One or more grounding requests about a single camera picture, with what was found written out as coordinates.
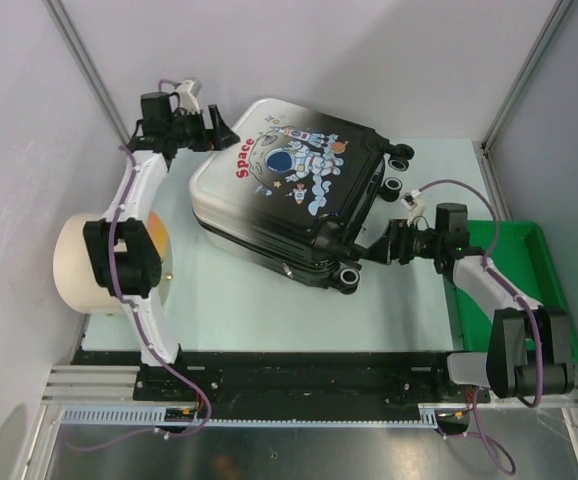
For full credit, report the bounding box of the white black space suitcase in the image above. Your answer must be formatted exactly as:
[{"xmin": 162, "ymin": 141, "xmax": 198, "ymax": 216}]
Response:
[{"xmin": 189, "ymin": 98, "xmax": 415, "ymax": 294}]

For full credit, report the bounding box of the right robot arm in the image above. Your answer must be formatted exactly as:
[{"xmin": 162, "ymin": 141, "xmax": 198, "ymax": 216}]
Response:
[{"xmin": 351, "ymin": 203, "xmax": 575, "ymax": 407}]

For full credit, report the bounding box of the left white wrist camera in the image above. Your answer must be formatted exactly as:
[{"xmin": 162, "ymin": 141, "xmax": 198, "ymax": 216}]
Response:
[{"xmin": 175, "ymin": 78, "xmax": 202, "ymax": 114}]

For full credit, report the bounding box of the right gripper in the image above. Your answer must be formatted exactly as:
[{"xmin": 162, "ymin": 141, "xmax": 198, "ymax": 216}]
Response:
[{"xmin": 359, "ymin": 219, "xmax": 443, "ymax": 266}]

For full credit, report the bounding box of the beige drum with orange lid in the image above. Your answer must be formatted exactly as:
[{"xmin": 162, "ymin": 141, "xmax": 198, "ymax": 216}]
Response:
[{"xmin": 53, "ymin": 211, "xmax": 173, "ymax": 316}]

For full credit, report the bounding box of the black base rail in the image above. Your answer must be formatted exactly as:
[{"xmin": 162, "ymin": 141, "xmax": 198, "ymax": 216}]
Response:
[{"xmin": 72, "ymin": 350, "xmax": 490, "ymax": 437}]

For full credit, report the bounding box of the grey slotted cable duct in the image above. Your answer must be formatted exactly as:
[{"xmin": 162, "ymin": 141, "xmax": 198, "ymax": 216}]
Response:
[{"xmin": 60, "ymin": 405, "xmax": 438, "ymax": 429}]

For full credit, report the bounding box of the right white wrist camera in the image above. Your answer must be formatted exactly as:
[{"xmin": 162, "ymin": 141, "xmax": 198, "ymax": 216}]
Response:
[{"xmin": 401, "ymin": 190, "xmax": 426, "ymax": 224}]

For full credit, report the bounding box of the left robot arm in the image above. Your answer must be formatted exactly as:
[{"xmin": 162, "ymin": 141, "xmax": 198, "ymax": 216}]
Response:
[{"xmin": 83, "ymin": 84, "xmax": 240, "ymax": 400}]

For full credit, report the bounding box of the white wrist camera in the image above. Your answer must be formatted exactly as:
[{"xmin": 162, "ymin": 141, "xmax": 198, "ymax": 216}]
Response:
[
  {"xmin": 175, "ymin": 78, "xmax": 202, "ymax": 114},
  {"xmin": 401, "ymin": 190, "xmax": 426, "ymax": 224}
]

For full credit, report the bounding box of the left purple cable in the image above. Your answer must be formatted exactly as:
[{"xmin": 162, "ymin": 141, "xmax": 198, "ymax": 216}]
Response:
[{"xmin": 64, "ymin": 78, "xmax": 214, "ymax": 453}]

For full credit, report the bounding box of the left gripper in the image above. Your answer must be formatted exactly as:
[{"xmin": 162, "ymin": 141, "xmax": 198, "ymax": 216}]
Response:
[{"xmin": 165, "ymin": 104, "xmax": 238, "ymax": 152}]

